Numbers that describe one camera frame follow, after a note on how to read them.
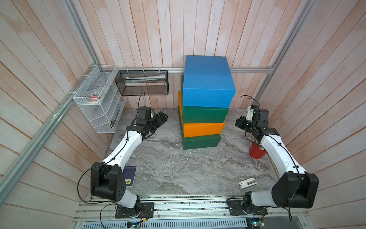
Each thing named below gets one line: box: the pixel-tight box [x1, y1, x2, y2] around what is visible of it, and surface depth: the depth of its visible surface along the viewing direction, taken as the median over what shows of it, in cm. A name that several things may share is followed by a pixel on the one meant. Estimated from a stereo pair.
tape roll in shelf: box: [85, 91, 103, 104], surface depth 75 cm
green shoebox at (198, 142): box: [178, 105, 222, 150], surface depth 92 cm
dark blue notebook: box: [122, 166, 137, 187], surface depth 88 cm
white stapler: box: [238, 177, 258, 190], surface depth 82 cm
